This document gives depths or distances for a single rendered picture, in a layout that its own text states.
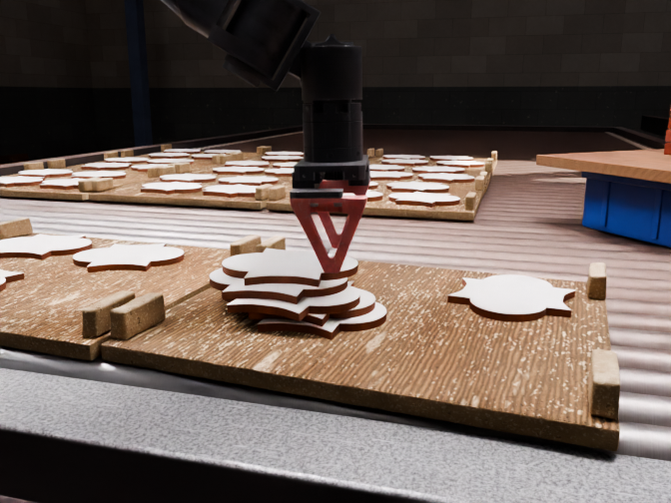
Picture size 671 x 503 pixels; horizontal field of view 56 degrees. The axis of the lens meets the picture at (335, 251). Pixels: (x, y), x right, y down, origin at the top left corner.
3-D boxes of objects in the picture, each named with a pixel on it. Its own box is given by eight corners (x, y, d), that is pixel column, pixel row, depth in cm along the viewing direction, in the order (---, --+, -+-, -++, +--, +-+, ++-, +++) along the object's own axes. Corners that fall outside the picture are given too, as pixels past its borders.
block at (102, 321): (97, 340, 55) (94, 309, 54) (80, 337, 56) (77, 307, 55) (140, 318, 61) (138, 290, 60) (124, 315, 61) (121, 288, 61)
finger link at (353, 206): (292, 279, 57) (288, 175, 55) (302, 258, 64) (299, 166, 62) (367, 279, 57) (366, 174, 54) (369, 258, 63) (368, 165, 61)
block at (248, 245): (241, 264, 80) (241, 244, 79) (228, 263, 80) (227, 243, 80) (263, 253, 85) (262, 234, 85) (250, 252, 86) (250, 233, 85)
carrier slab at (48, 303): (91, 361, 54) (89, 344, 54) (-223, 309, 68) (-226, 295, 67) (267, 263, 87) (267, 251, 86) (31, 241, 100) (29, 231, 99)
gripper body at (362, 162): (293, 187, 57) (290, 102, 55) (307, 173, 67) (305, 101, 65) (365, 186, 56) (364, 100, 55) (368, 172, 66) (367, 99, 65)
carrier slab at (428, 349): (617, 453, 41) (620, 430, 40) (101, 360, 55) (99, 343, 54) (602, 296, 72) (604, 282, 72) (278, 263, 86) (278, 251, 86)
